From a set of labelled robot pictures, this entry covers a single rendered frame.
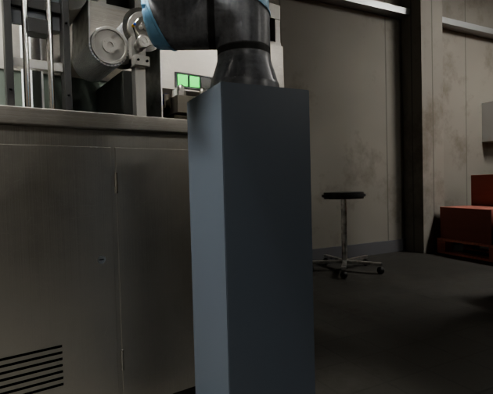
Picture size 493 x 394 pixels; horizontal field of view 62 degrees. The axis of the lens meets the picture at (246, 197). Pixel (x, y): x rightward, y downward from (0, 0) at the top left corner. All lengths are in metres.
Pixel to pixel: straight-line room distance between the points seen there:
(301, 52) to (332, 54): 0.34
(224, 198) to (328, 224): 3.07
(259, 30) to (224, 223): 0.41
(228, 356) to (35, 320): 0.52
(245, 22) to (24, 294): 0.80
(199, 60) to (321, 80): 2.01
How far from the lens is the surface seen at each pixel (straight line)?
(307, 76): 3.79
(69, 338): 1.18
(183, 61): 1.97
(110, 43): 1.51
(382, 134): 4.26
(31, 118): 1.09
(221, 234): 0.79
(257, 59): 0.88
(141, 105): 1.44
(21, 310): 1.14
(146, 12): 0.93
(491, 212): 4.03
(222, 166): 0.77
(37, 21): 1.33
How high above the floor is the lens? 0.71
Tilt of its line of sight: 2 degrees down
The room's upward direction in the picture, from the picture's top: 1 degrees counter-clockwise
